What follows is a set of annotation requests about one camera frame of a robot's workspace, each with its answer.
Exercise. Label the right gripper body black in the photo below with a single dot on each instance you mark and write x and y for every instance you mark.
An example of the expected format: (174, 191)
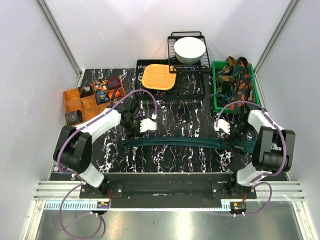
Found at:
(232, 140)

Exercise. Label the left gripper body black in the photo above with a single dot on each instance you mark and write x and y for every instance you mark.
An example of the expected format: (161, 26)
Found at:
(133, 126)

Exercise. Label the dark green tie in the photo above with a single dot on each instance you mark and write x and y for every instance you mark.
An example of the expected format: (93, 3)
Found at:
(184, 141)

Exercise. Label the brown blue tie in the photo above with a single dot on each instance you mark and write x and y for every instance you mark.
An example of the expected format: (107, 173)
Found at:
(73, 117)

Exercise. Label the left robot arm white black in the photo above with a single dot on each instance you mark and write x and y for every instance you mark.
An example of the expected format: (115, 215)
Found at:
(73, 151)

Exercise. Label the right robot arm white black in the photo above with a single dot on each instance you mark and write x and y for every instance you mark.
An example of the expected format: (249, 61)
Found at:
(272, 152)

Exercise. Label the rolled beige patterned tie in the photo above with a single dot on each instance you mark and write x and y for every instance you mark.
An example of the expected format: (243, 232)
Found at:
(119, 100)

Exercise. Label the rolled navy orange striped tie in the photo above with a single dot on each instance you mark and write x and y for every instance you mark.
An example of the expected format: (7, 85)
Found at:
(116, 93)

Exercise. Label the navy tie orange flowers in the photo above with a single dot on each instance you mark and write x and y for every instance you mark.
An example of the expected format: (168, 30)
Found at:
(244, 90)

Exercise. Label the rolled blue paisley tie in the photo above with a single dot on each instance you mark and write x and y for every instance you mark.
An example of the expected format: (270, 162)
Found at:
(102, 97)

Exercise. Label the rolled maroon striped tie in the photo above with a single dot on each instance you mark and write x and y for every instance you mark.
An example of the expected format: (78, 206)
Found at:
(114, 83)

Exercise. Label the orange wooden divided box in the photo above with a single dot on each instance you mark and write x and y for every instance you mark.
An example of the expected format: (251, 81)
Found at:
(87, 105)

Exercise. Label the rolled colourful floral tie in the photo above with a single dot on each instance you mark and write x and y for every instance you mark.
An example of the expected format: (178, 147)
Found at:
(101, 85)

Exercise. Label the orange woven pot holder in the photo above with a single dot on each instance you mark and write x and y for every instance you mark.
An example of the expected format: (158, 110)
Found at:
(158, 77)

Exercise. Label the brown teal patterned tie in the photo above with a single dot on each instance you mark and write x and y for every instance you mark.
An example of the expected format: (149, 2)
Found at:
(227, 77)

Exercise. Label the rolled dark floral tie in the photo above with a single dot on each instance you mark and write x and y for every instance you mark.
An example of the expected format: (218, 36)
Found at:
(85, 91)

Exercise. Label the green plastic bin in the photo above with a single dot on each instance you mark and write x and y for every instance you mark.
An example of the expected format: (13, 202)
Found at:
(219, 100)

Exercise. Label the white bowl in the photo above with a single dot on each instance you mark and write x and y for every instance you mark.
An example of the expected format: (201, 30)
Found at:
(189, 50)

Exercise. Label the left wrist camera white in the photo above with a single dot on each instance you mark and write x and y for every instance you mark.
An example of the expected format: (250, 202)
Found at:
(147, 124)

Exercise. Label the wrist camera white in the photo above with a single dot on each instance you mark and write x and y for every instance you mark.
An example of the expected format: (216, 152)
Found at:
(147, 124)
(222, 125)

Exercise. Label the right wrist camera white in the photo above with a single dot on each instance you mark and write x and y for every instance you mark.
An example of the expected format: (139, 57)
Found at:
(222, 125)

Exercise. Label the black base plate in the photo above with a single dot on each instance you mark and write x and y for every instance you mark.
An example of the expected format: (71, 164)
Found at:
(164, 191)

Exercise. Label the black wire tray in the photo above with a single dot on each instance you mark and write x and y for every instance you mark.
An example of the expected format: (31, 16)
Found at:
(187, 86)

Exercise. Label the black wire dish rack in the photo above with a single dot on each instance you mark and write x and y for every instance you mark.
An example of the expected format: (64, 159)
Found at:
(175, 66)

